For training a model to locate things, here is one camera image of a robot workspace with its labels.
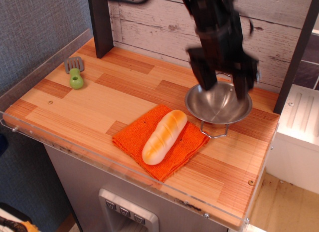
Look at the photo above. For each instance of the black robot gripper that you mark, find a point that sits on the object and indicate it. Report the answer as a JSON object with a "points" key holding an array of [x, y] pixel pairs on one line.
{"points": [[222, 50]]}

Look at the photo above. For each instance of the steel pan with wire handles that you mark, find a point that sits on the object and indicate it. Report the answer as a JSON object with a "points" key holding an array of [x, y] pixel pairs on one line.
{"points": [[217, 106]]}

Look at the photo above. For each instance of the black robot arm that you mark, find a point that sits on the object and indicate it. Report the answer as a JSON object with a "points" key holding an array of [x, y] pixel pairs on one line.
{"points": [[218, 26]]}

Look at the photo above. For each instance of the orange folded cloth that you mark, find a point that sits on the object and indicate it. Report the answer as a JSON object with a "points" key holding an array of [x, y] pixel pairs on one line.
{"points": [[134, 137]]}

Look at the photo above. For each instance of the toy bread loaf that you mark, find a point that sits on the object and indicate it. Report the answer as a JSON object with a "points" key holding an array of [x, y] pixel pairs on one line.
{"points": [[163, 137]]}

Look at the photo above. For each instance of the white toy sink unit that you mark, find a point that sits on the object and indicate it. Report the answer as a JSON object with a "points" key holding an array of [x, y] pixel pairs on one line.
{"points": [[294, 153]]}

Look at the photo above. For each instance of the silver button panel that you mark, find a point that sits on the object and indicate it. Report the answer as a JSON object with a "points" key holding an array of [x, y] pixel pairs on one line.
{"points": [[122, 215]]}

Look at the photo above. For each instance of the grey toy cabinet front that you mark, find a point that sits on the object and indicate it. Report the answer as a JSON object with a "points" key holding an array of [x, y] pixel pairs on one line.
{"points": [[82, 179]]}

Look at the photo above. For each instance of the clear acrylic table guard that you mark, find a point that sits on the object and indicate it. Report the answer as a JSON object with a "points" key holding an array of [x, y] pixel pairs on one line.
{"points": [[222, 178]]}

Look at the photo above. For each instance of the dark right wooden post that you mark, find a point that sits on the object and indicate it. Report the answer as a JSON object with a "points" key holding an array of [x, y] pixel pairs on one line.
{"points": [[297, 56]]}

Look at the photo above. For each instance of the dark wooden post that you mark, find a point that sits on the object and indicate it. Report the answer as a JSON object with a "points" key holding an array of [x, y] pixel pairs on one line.
{"points": [[101, 26], [297, 56]]}

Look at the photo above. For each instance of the dark left wooden post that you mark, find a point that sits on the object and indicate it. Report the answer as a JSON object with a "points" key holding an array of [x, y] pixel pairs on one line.
{"points": [[101, 26]]}

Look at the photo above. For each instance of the green handled grey spatula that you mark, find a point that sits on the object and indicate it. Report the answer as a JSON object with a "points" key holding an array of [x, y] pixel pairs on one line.
{"points": [[74, 66]]}

